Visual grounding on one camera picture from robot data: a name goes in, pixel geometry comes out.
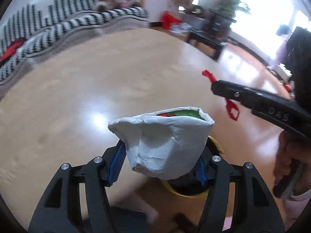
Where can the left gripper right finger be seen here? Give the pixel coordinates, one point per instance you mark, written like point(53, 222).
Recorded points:
point(238, 199)

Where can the red cloth on sofa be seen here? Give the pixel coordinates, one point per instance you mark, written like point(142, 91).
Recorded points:
point(11, 50)

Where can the person right hand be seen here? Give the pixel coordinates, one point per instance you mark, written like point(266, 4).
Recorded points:
point(292, 147)

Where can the red bag on floor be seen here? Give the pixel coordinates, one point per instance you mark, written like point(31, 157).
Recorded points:
point(167, 19)

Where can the yellow trash bin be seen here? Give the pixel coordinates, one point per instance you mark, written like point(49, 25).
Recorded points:
point(196, 183)

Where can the red plastic strip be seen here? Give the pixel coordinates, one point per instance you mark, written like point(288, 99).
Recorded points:
point(231, 108)

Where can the black white striped sofa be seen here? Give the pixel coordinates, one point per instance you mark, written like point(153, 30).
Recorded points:
point(51, 26)

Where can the black plant stand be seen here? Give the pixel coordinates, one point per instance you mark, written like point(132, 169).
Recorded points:
point(213, 33)

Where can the white paper cup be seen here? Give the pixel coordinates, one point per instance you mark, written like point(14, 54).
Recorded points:
point(164, 144)

